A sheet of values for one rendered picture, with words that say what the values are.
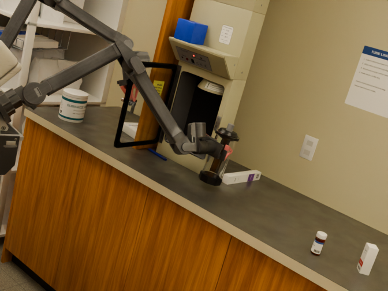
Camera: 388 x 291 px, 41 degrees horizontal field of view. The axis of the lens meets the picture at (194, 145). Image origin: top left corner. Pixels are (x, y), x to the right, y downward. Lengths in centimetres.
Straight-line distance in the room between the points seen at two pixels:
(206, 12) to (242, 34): 22
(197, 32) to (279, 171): 84
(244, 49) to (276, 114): 50
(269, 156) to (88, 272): 107
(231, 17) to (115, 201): 98
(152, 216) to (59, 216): 64
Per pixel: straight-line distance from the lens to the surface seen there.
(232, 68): 225
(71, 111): 271
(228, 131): 218
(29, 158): 288
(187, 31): 231
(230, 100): 232
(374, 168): 248
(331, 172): 255
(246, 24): 227
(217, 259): 209
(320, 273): 186
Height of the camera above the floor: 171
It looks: 16 degrees down
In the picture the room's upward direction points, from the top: 15 degrees clockwise
